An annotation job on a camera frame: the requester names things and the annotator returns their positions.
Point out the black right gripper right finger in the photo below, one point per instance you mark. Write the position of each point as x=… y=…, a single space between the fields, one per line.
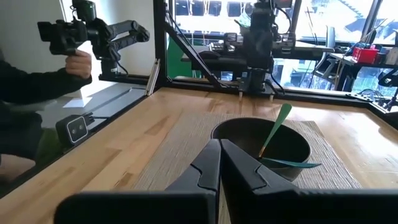
x=242 y=174

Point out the dark desk with grey top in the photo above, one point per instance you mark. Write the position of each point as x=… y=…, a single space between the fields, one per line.
x=311 y=49

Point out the silver metal bracket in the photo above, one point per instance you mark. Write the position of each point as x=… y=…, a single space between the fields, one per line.
x=153 y=77

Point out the beige woven placemat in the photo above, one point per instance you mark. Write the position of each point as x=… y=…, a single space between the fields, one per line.
x=186 y=149

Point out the grey operator shelf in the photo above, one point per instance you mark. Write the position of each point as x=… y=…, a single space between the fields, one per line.
x=118 y=96

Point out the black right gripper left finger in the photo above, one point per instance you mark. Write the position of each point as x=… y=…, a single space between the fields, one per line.
x=199 y=174

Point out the long black desk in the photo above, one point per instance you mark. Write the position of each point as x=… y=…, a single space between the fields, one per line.
x=345 y=60

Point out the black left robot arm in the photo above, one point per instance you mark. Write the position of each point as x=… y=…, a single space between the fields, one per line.
x=256 y=79

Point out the person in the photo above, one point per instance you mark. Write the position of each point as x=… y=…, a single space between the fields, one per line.
x=31 y=84

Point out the grey chair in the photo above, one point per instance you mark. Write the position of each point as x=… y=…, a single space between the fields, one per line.
x=330 y=35

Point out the red box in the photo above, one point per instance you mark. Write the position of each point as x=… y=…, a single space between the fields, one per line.
x=365 y=55

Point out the green board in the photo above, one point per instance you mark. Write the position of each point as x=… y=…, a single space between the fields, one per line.
x=177 y=62

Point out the small black depth camera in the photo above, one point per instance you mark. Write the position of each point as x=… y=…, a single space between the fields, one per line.
x=73 y=130

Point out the black bowl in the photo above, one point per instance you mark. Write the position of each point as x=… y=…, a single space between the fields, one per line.
x=242 y=133

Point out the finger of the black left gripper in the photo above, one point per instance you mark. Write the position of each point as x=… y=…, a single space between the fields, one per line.
x=266 y=54
x=252 y=54

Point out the black aluminium rig frame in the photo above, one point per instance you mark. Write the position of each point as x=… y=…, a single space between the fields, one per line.
x=160 y=37

